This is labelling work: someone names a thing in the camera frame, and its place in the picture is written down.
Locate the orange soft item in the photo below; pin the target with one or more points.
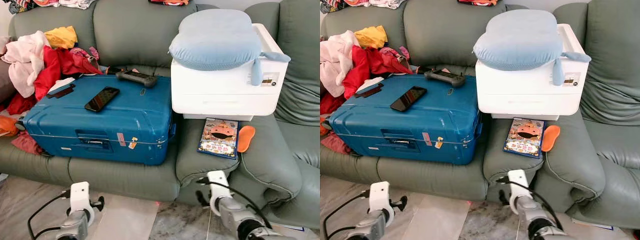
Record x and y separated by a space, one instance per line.
324 126
7 126

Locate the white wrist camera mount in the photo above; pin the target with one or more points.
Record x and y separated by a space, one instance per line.
519 187
219 187
380 200
80 200

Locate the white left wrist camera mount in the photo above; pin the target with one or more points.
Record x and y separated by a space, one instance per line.
80 200
380 200

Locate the black handheld game controller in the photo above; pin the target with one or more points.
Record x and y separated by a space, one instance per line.
136 78
445 77

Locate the white blue paper sheet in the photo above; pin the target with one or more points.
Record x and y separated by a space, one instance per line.
595 224
292 228

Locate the children's picture book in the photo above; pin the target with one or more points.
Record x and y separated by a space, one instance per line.
524 138
218 138

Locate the dark pink cloth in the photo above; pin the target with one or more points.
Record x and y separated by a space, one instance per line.
26 143
335 143

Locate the pink patterned cloth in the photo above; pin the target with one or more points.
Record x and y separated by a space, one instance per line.
85 54
394 53

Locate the pink white cloth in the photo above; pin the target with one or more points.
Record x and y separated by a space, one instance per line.
335 60
25 60

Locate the white printer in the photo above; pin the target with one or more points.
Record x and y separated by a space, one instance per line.
225 95
530 95

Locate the red patterned cloth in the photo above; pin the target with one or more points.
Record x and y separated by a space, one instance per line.
170 2
477 2

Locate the black smartphone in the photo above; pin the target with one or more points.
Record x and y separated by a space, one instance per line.
102 99
408 98

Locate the black phone wallet case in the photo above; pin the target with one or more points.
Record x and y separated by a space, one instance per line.
61 90
369 90

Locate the yellow cloth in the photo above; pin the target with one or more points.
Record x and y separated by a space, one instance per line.
371 36
61 37

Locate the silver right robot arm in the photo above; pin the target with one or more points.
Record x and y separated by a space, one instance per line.
245 222
542 225

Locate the mixed clothes heap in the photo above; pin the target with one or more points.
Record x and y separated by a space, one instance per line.
360 4
50 4

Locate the blue hard-shell suitcase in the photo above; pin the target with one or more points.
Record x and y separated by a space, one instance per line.
440 120
125 120

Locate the light blue pillow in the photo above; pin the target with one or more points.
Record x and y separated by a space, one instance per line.
520 40
215 40

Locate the grey-green leather sofa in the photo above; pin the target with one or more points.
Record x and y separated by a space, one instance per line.
450 35
140 35

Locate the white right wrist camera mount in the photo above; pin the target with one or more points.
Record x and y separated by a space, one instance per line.
519 187
219 187

